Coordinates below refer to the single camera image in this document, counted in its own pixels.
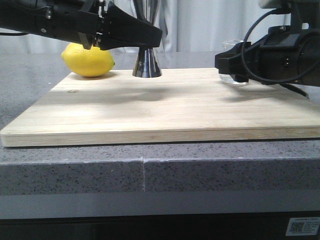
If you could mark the yellow lemon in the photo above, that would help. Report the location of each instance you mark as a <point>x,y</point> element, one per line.
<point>92,62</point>

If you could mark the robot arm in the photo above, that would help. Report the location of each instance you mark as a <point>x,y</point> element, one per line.
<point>304,14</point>
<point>20,15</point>

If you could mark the white QR label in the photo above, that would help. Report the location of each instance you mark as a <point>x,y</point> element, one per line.
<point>303,226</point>

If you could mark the glass beaker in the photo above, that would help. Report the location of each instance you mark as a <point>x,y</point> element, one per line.
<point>229,79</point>

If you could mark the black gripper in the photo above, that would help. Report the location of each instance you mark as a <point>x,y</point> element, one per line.
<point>280,56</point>
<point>80,21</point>

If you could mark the grey curtain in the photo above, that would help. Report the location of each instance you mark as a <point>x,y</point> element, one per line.
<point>187,25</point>

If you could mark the steel double jigger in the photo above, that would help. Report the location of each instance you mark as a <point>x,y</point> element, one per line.
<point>146,65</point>

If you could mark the black board handle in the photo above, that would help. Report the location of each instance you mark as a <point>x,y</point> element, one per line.
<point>295,89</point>

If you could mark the wooden cutting board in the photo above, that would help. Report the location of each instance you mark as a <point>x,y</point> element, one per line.
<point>187,104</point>

